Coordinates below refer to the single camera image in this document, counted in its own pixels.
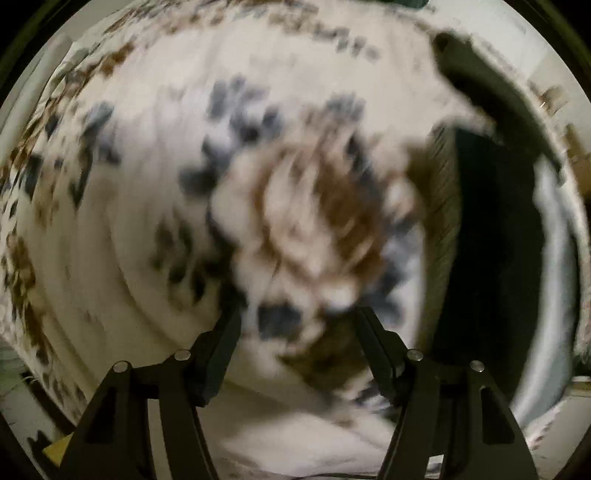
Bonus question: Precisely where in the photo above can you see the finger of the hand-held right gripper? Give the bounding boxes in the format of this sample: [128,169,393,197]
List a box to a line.
[58,307,243,480]
[353,305,541,480]

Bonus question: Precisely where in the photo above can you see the yellow object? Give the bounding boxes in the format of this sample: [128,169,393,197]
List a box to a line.
[42,431,75,467]

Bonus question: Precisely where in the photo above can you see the floral quilt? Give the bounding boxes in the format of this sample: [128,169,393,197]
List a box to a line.
[0,0,591,477]

